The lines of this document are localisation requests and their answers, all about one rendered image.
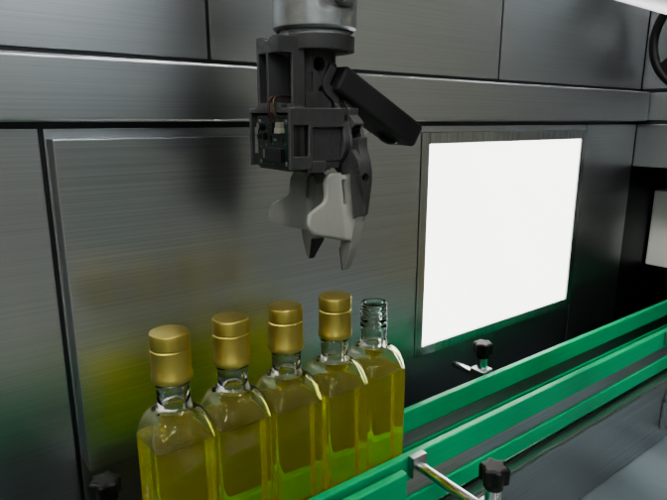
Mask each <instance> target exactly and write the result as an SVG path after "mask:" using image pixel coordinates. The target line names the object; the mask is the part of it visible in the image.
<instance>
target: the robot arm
mask: <svg viewBox="0 0 667 500"><path fill-rule="evenodd" d="M615 1H618V2H622V3H625V4H629V5H633V6H636V7H640V8H643V9H647V10H651V11H654V12H658V13H661V14H665V15H667V0H615ZM356 6H357V0H272V15H273V31H274V32H275V33H276V35H272V37H269V39H264V38H259V39H256V59H257V93H258V107H257V108H249V128H250V158H251V165H259V166H260V168H265V169H272V170H279V171H286V172H293V173H292V175H291V179H290V187H289V191H288V193H287V194H286V195H285V196H283V197H282V198H280V199H278V200H277V201H275V202H274V203H272V204H271V206H270V208H269V212H268V216H269V219H270V221H271V222H273V223H274V224H278V225H284V226H289V227H294V228H300V229H302V234H303V240H304V245H305V249H306V252H307V256H308V257H309V258H310V259H311V258H314V257H315V256H316V254H317V252H318V250H319V248H320V247H321V245H322V243H323V241H324V238H330V239H335V240H340V248H339V255H340V263H341V269H342V270H347V269H349V268H350V266H351V263H352V261H353V258H354V255H355V252H356V249H357V247H358V244H359V241H360V238H361V234H362V231H363V226H364V221H365V216H366V215H367V214H368V208H369V201H370V193H371V185H372V169H371V162H370V157H369V153H368V149H367V137H364V133H363V128H365V129H366V130H368V131H369V132H370V133H372V134H373V135H374V136H376V137H377V138H378V139H379V140H380V141H382V142H383V143H385V144H388V145H403V146H414V145H415V144H416V141H417V139H418V137H419V135H420V133H421V130H422V126H421V124H419V123H418V122H417V121H416V120H414V119H413V118H412V117H411V116H409V115H408V114H407V113H406V112H404V111H403V110H402V109H401V108H399V107H398V106H397V105H396V104H394V103H393V102H392V101H391V100H389V99H388V98H387V97H385V96H384V95H383V94H382V93H380V92H379V91H378V90H377V89H375V88H374V87H373V86H372V85H370V84H369V83H368V82H367V81H365V80H364V79H363V78H362V77H360V76H359V75H358V74H357V73H355V72H354V71H353V70H352V69H350V68H349V67H348V66H338V67H336V64H335V56H345V55H351V54H353V53H354V36H351V35H352V34H353V33H354V32H355V31H356ZM254 124H256V129H257V130H258V134H257V139H258V153H255V130H254ZM331 168H334V169H335V170H336V172H332V173H328V174H327V175H325V173H324V172H326V171H327V170H330V169H331ZM340 173H341V174H340Z"/></svg>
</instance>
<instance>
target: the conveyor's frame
mask: <svg viewBox="0 0 667 500"><path fill-rule="evenodd" d="M666 390H667V371H666V372H664V373H663V374H661V375H659V376H657V377H656V378H654V379H652V380H651V381H649V382H647V383H645V384H644V385H642V386H640V387H638V388H637V389H635V390H633V391H632V392H630V393H628V394H626V395H625V396H623V397H621V398H620V399H618V400H616V401H614V402H613V403H611V404H609V405H607V406H606V407H604V408H602V409H601V410H599V411H597V412H595V413H594V414H592V415H590V416H589V417H587V418H585V419H583V420H582V421H580V422H578V423H577V424H575V425H573V426H571V427H570V428H568V429H566V430H564V431H563V432H561V433H559V434H558V435H556V436H554V437H552V438H550V439H548V440H547V441H545V442H543V443H541V444H540V445H538V446H536V447H535V448H533V449H531V450H529V451H528V452H526V453H524V454H522V455H521V456H519V457H517V458H516V459H514V460H512V461H510V462H509V463H507V464H506V466H507V467H508V468H509V469H510V471H511V473H510V481H509V485H506V486H503V491H501V500H579V499H580V498H581V497H583V496H584V495H586V494H587V493H588V492H590V491H591V490H592V489H594V488H595V487H596V486H598V485H599V484H601V483H602V482H603V481H605V480H606V479H607V478H609V477H610V476H612V475H613V474H614V473H616V472H617V471H618V470H620V469H621V468H623V467H624V466H625V465H627V464H628V463H629V462H630V461H632V460H633V459H634V458H635V457H637V456H638V455H639V454H641V453H642V452H643V451H645V450H646V449H648V448H649V447H651V446H652V445H654V444H655V443H657V442H658V441H660V440H661V439H662V438H664V437H665V436H667V426H666V427H665V428H663V429H662V430H660V429H659V425H660V418H661V411H662V404H663V402H664V398H665V391H666ZM465 490H466V491H468V492H469V493H471V494H472V495H474V496H475V497H477V498H480V497H481V496H483V495H484V487H483V484H482V480H481V479H480V480H479V481H477V482H475V483H474V484H472V485H470V486H468V487H467V488H465Z"/></svg>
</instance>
